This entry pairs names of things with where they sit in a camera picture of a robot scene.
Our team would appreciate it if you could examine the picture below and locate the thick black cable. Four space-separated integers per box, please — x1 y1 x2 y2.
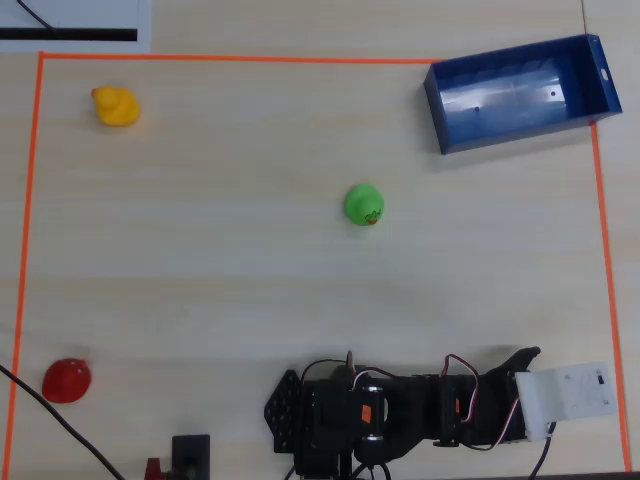
0 363 127 480

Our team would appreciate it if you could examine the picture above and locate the paper sheet with black bar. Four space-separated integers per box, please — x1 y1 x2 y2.
0 0 152 54

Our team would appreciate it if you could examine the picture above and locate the thin black cable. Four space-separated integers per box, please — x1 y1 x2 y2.
16 0 59 35

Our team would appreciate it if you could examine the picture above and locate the blue rectangular box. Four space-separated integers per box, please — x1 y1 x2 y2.
423 33 624 156

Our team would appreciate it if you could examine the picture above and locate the orange tape strip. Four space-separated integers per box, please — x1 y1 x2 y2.
590 122 633 474
2 51 47 480

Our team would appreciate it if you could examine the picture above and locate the yellow rubber duck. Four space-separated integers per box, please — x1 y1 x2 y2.
90 85 141 129

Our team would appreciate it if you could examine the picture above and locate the red rubber duck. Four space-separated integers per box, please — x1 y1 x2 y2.
41 357 93 405

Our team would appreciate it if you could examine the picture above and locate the black camera cable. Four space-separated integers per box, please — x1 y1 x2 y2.
527 422 558 480

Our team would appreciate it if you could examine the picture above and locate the red white servo wire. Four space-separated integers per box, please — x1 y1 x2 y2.
443 353 524 450

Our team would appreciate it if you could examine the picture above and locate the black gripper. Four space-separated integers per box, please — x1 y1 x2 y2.
471 346 542 447

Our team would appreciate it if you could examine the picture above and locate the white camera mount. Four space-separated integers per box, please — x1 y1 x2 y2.
514 361 617 443

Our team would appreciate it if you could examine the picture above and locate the green rubber duck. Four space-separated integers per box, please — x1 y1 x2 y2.
343 183 386 228

